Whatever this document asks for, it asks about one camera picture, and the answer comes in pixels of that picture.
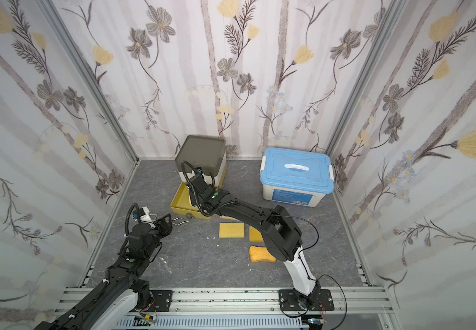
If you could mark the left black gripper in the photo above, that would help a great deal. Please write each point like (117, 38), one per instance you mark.
(157, 225)

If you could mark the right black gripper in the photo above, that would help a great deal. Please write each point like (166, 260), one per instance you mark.
(196, 179)

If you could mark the yellow bottom drawer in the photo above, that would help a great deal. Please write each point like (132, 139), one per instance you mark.
(181, 204)

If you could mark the yellow green-backed scrub sponge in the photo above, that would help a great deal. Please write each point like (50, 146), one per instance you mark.
(231, 230)

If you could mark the olive three-drawer cabinet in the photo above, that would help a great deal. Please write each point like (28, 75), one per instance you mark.
(206, 153)

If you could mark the orange bone-shaped sponge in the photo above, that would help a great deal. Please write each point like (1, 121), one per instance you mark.
(260, 254)

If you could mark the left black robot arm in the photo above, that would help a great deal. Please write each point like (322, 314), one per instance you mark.
(122, 290)

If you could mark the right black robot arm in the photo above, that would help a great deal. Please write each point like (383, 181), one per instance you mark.
(281, 234)

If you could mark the blue lidded storage box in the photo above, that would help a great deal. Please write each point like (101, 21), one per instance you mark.
(296, 177)

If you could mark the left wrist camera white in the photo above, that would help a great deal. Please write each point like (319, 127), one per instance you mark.
(145, 215)

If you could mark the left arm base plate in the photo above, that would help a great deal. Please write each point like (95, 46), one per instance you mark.
(157, 300)

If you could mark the white slotted cable duct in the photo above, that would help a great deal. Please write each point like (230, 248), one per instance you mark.
(213, 322)

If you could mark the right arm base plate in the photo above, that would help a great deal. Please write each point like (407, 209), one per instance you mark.
(292, 301)

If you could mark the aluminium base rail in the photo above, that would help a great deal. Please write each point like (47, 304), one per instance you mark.
(355, 307)

